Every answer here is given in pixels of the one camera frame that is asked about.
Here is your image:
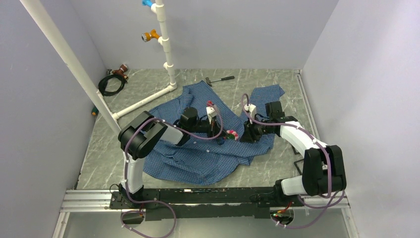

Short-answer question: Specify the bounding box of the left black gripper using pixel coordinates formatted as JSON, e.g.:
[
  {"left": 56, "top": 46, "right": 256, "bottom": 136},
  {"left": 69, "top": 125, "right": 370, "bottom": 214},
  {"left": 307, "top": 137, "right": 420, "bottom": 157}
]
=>
[{"left": 189, "top": 115, "right": 229, "bottom": 141}]

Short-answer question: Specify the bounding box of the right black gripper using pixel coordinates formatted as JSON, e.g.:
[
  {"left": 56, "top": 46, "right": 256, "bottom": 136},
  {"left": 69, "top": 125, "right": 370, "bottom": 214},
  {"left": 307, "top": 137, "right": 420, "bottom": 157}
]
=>
[{"left": 240, "top": 116, "right": 272, "bottom": 144}]

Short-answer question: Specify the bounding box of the pink flower brooch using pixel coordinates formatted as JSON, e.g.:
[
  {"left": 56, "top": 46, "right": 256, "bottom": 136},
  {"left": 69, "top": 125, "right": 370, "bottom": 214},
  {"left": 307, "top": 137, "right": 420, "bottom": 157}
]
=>
[{"left": 226, "top": 130, "right": 239, "bottom": 140}]

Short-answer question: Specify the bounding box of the blue checkered shirt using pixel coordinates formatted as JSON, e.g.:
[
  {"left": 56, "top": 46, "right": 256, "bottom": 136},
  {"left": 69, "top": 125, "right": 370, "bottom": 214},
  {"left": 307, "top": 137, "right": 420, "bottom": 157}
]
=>
[{"left": 144, "top": 82, "right": 276, "bottom": 185}]

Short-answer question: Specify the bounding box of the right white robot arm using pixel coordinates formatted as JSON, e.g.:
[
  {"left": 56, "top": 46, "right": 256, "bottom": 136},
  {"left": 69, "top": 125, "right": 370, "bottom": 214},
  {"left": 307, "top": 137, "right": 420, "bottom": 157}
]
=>
[{"left": 240, "top": 101, "right": 347, "bottom": 206}]

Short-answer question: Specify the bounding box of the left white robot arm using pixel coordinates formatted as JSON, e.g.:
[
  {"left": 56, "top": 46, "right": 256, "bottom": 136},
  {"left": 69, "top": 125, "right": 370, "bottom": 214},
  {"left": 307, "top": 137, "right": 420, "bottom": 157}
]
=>
[{"left": 118, "top": 105, "right": 228, "bottom": 208}]

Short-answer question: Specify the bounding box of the green orange screwdriver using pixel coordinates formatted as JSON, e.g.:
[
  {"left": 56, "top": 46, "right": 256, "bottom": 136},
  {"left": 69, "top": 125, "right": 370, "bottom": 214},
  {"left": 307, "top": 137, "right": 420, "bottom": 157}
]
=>
[{"left": 91, "top": 107, "right": 99, "bottom": 117}]

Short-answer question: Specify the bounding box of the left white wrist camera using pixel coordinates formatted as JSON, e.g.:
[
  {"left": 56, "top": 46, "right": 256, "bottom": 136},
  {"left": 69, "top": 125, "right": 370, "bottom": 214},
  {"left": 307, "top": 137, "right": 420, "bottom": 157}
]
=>
[{"left": 206, "top": 104, "right": 218, "bottom": 125}]

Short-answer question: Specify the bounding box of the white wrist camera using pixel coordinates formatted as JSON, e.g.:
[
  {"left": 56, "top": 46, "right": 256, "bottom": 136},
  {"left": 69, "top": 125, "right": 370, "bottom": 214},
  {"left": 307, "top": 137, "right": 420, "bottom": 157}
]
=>
[
  {"left": 244, "top": 104, "right": 257, "bottom": 124},
  {"left": 206, "top": 104, "right": 218, "bottom": 125}
]

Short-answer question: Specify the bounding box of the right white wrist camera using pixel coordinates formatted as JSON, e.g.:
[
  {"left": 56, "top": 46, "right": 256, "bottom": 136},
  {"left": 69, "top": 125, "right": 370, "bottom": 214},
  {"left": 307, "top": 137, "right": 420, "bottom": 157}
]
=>
[{"left": 244, "top": 104, "right": 257, "bottom": 124}]

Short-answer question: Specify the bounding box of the black handled hammer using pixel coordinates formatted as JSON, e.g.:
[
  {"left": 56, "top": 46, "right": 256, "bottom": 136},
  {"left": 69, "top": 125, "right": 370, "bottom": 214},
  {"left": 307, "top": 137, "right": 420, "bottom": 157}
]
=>
[{"left": 205, "top": 76, "right": 235, "bottom": 87}]

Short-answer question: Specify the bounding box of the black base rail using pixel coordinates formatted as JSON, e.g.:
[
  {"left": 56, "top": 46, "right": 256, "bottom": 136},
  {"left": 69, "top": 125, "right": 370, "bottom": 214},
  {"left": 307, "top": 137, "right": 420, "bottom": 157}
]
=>
[{"left": 109, "top": 187, "right": 303, "bottom": 221}]

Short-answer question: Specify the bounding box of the orange hose nozzle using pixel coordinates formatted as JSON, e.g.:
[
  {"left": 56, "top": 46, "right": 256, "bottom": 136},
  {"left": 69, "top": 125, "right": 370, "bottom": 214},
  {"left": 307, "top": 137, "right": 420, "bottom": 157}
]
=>
[{"left": 141, "top": 29, "right": 160, "bottom": 42}]

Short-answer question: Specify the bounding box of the coiled black hose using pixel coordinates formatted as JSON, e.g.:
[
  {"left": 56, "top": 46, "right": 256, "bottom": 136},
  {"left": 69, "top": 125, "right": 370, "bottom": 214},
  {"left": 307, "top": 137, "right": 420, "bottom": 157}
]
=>
[{"left": 98, "top": 74, "right": 127, "bottom": 97}]

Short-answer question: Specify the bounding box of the white PVC pipe frame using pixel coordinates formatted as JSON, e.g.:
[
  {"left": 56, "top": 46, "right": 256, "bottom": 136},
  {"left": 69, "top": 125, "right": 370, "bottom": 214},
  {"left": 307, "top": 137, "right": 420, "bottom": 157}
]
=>
[{"left": 21, "top": 0, "right": 177, "bottom": 134}]

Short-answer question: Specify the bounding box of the blue hose nozzle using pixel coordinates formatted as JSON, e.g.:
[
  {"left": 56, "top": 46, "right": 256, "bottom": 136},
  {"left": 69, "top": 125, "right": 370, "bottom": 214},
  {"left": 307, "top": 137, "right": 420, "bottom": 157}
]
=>
[{"left": 142, "top": 0, "right": 154, "bottom": 8}]

